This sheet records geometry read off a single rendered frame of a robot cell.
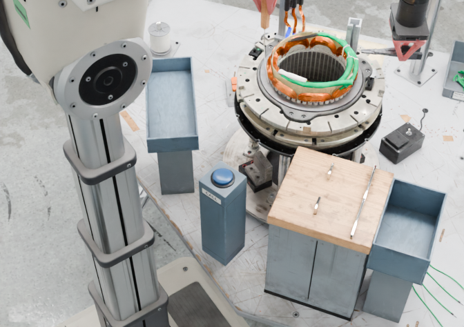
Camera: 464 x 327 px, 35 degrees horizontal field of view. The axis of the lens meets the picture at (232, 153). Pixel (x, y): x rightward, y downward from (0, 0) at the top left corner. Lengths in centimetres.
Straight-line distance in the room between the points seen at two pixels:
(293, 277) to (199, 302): 71
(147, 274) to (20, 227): 119
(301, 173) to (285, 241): 14
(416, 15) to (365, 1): 216
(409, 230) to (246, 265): 38
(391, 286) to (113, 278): 57
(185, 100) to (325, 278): 50
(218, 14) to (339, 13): 137
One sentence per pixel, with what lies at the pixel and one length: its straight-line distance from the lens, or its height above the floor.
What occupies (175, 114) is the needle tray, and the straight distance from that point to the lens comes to 163.
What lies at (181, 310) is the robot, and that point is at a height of 26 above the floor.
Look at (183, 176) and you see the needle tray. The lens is 175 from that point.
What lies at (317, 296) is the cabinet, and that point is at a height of 83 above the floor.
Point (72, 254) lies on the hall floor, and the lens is 268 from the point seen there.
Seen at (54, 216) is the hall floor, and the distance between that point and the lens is 279.
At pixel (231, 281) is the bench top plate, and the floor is 78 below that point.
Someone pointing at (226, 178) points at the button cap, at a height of 104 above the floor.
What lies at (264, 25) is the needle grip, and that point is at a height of 133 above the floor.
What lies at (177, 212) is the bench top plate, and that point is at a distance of 177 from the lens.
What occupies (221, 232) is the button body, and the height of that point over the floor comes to 90.
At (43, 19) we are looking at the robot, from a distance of 100.
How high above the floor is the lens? 220
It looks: 49 degrees down
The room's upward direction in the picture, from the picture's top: straight up
